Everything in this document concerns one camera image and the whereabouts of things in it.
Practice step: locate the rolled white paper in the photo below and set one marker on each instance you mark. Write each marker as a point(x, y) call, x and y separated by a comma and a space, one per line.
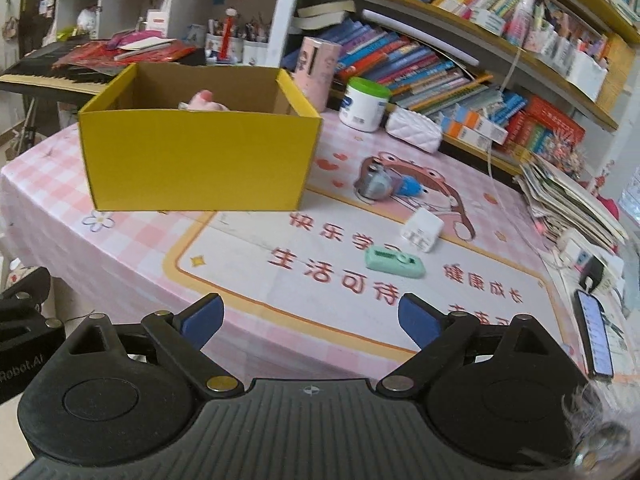
point(415, 32)

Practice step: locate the white plastic bag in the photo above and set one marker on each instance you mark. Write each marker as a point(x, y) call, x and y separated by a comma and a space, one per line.
point(86, 21)

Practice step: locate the white cubby shelf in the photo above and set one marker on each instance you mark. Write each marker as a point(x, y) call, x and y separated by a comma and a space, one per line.
point(190, 0)

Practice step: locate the wooden bookshelf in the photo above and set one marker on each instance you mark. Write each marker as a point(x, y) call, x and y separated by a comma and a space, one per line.
point(550, 75)

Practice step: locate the yellow cardboard box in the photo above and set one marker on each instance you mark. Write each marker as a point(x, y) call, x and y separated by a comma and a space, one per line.
point(200, 160)

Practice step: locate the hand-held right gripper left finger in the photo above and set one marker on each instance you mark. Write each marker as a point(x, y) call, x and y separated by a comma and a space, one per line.
point(202, 320)

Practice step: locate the white box red label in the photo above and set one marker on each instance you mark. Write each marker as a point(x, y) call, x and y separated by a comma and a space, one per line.
point(156, 24)

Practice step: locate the mint green correction tape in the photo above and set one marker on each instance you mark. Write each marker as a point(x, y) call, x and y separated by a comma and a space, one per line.
point(390, 260)

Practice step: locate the white jar green lid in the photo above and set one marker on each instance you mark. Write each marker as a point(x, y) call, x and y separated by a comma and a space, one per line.
point(360, 110)

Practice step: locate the pink white booklet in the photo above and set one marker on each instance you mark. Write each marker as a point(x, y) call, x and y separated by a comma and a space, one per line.
point(140, 40)

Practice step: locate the black electronic keyboard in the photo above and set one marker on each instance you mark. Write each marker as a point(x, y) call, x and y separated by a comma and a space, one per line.
point(30, 62)

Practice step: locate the grey fluffy cuff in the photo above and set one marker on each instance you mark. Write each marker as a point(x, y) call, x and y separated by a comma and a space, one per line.
point(595, 425)

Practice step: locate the red book box set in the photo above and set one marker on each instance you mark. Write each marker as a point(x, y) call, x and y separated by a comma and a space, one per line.
point(545, 135)

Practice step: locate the stack of newspapers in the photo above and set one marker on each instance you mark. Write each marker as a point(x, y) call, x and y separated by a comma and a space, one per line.
point(565, 200)

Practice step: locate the pink checked printed tablecloth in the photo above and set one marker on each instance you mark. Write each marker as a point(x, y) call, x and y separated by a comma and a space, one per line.
point(125, 260)

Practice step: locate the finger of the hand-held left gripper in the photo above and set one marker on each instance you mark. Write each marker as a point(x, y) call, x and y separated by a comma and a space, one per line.
point(27, 287)

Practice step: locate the grey blue small toy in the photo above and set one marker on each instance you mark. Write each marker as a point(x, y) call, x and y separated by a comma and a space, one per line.
point(375, 185)

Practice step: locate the white charger plug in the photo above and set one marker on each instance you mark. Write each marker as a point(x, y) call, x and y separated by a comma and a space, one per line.
point(422, 230)

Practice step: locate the black plug adapter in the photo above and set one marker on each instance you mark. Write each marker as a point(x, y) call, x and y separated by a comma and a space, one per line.
point(591, 272)

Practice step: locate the orange white slim boxes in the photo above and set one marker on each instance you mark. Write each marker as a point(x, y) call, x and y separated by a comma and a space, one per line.
point(470, 127)

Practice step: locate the pink plush pig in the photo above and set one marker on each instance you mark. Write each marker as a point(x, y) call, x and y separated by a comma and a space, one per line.
point(207, 102)

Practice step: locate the black smartphone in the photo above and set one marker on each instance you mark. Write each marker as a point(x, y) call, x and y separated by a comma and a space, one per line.
point(594, 332)

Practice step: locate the white desk organizer with pens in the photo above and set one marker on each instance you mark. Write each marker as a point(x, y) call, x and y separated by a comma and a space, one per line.
point(575, 60)

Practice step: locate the pink cylindrical humidifier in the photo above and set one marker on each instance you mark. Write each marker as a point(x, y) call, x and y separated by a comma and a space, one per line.
point(315, 75)

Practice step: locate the white shelf post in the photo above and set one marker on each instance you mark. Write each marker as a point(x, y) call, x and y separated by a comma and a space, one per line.
point(285, 15)

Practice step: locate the white power strip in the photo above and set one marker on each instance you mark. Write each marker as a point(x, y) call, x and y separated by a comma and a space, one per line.
point(570, 250)

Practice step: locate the white quilted pouch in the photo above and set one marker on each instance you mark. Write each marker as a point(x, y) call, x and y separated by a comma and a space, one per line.
point(415, 130)

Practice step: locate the white printed pen holder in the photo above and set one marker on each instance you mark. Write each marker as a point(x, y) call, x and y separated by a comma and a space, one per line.
point(256, 52)
point(222, 50)

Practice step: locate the stack of red papers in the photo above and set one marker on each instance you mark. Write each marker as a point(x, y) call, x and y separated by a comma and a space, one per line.
point(90, 55)

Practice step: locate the lying thick books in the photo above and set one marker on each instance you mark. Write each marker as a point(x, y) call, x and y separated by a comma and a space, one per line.
point(322, 15)

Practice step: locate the red hanging tassel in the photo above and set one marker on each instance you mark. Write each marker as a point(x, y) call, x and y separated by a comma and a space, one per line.
point(228, 32)

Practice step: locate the red ornament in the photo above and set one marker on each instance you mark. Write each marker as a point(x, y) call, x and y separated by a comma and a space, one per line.
point(607, 207)

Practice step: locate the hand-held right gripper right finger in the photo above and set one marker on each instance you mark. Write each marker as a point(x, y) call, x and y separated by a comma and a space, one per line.
point(420, 322)

